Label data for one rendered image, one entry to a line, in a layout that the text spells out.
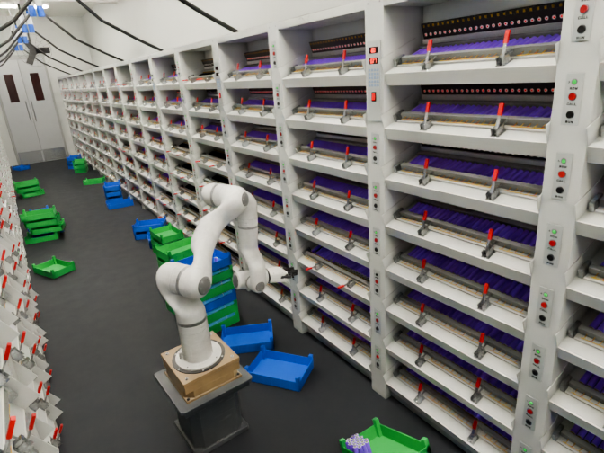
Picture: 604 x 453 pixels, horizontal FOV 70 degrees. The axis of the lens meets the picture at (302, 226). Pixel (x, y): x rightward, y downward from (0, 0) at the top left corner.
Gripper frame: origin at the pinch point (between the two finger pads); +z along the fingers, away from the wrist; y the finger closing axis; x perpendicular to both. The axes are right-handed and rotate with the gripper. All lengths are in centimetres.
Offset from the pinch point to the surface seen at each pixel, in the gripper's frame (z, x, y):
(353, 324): 18.4, -20.5, 29.4
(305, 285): 21.6, -17.9, -17.7
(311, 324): 22.4, -39.0, -9.8
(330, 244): 11.6, 17.4, 14.4
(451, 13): 16, 114, 65
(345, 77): -1, 93, 30
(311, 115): 5, 77, 1
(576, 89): -1, 88, 118
